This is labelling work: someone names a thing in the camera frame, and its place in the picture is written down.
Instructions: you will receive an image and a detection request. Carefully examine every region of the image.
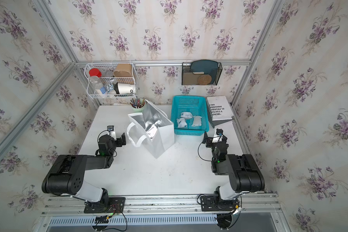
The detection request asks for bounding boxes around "clear plastic bottle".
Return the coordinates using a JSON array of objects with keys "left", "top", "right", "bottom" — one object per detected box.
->
[{"left": 90, "top": 76, "right": 106, "bottom": 95}]

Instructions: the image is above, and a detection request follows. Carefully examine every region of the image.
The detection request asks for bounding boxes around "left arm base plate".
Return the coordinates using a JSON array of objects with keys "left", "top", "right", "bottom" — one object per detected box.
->
[{"left": 84, "top": 197, "right": 126, "bottom": 214}]

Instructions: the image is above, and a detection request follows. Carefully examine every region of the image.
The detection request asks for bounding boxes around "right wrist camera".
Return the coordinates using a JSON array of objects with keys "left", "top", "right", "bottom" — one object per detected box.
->
[{"left": 212, "top": 129, "right": 223, "bottom": 143}]

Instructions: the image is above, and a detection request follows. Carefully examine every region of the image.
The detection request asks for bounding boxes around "ice pack top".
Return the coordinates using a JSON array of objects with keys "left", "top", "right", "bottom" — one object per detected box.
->
[{"left": 181, "top": 112, "right": 193, "bottom": 120}]

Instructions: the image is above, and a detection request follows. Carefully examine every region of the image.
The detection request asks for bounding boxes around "red lid jar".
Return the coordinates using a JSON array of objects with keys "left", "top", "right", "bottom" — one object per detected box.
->
[{"left": 89, "top": 68, "right": 102, "bottom": 78}]

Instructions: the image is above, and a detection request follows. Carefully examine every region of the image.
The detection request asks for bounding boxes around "white insulated delivery bag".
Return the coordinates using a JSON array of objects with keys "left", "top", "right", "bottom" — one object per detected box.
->
[{"left": 126, "top": 100, "right": 175, "bottom": 159}]

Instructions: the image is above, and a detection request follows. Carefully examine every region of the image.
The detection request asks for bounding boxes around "white book black text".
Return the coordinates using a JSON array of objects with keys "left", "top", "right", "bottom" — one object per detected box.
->
[{"left": 206, "top": 96, "right": 234, "bottom": 128}]

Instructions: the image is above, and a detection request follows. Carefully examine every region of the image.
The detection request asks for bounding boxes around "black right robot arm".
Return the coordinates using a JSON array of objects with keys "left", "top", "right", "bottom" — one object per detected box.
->
[{"left": 202, "top": 129, "right": 265, "bottom": 203}]

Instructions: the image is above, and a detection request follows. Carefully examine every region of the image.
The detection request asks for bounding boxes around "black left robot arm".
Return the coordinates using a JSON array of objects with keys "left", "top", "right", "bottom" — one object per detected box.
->
[{"left": 42, "top": 133, "right": 126, "bottom": 206}]

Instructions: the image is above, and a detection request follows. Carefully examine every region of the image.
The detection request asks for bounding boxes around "green pencil cup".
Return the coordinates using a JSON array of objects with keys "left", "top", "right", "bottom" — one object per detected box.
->
[{"left": 130, "top": 97, "right": 146, "bottom": 113}]

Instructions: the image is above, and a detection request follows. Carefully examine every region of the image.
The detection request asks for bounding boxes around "white cylindrical canister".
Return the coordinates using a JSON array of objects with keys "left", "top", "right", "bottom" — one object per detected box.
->
[{"left": 114, "top": 82, "right": 136, "bottom": 95}]

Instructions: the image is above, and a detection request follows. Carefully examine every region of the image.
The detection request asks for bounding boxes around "white wire wall basket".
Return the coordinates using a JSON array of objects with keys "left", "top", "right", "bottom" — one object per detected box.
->
[{"left": 84, "top": 63, "right": 138, "bottom": 99}]

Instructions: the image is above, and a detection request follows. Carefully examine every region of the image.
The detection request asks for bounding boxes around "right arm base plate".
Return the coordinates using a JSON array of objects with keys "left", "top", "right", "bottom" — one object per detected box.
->
[{"left": 196, "top": 194, "right": 240, "bottom": 212}]

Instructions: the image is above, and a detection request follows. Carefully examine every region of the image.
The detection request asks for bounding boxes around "black mesh wall organizer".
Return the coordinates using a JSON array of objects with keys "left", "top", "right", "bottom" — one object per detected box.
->
[{"left": 182, "top": 60, "right": 223, "bottom": 86}]

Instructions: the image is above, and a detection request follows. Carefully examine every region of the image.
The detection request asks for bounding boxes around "brown lidded container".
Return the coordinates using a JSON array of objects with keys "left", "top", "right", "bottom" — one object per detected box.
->
[{"left": 113, "top": 63, "right": 133, "bottom": 77}]

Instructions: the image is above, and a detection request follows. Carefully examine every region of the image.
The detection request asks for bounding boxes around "teal plastic basket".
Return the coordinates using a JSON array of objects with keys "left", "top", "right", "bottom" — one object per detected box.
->
[{"left": 171, "top": 95, "right": 209, "bottom": 136}]

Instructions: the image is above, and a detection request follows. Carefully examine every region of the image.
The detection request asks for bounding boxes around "small circuit board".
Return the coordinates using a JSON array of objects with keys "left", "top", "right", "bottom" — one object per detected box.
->
[{"left": 94, "top": 216, "right": 109, "bottom": 224}]

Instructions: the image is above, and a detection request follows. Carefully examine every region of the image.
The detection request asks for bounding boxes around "round cork coaster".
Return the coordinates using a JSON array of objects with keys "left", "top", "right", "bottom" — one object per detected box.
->
[{"left": 197, "top": 74, "right": 212, "bottom": 85}]

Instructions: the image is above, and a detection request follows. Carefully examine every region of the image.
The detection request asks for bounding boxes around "ice pack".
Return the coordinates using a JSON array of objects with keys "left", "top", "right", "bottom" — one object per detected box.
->
[
  {"left": 177, "top": 118, "right": 188, "bottom": 128},
  {"left": 181, "top": 112, "right": 193, "bottom": 120},
  {"left": 191, "top": 116, "right": 202, "bottom": 127}
]

